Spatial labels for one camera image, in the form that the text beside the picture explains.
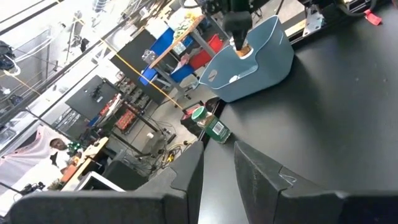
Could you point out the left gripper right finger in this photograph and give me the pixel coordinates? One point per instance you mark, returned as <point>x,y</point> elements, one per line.
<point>280,202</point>

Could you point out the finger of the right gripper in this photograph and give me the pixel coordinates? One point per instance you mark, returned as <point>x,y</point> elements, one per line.
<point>237,25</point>

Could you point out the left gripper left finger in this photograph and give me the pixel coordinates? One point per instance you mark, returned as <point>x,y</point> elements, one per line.
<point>174,199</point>

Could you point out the cork-lidded glass spice jar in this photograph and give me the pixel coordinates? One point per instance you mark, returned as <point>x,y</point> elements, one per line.
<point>245,53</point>

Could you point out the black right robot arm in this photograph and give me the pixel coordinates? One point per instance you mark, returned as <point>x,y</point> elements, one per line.
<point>342,6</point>

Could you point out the blue plastic bin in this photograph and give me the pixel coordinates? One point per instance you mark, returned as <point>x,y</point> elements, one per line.
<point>267,62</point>

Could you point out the shelf rack with storage bins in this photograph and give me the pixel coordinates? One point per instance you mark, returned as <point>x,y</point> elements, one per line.
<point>177,40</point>

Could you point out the green-capped spice jar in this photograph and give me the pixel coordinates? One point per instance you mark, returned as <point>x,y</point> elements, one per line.
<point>214,126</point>

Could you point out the person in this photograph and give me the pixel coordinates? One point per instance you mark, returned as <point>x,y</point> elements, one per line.
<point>57,144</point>

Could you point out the pink backdrop cloth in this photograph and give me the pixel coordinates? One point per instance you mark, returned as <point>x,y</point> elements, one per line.
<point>28,155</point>

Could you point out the silver metal bracket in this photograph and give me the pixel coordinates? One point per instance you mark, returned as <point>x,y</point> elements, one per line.
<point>313,21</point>

